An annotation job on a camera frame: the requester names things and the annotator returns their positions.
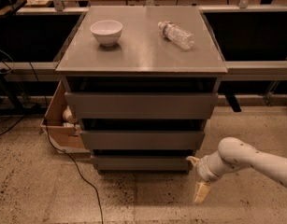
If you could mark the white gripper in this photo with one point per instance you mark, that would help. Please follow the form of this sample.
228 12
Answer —
203 169

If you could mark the grey bottom drawer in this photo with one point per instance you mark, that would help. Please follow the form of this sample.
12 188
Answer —
140 163

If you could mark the grey drawer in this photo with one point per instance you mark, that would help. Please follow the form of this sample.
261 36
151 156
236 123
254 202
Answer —
86 105
140 163
142 140

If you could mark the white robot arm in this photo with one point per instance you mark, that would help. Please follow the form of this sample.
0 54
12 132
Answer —
231 156

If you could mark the grey drawer cabinet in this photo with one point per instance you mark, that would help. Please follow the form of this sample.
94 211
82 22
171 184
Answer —
143 82

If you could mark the grey middle drawer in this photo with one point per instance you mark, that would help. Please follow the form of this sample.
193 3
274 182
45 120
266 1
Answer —
142 140

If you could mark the grey top drawer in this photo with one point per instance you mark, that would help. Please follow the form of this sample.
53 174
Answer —
86 105

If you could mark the clear plastic water bottle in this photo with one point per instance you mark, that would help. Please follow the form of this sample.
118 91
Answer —
179 36

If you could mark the cardboard box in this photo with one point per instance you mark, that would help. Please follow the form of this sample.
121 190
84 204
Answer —
63 135

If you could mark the white cup in box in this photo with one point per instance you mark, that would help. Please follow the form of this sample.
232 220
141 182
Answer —
68 117

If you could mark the white ceramic bowl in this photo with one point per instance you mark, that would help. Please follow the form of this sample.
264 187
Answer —
107 32

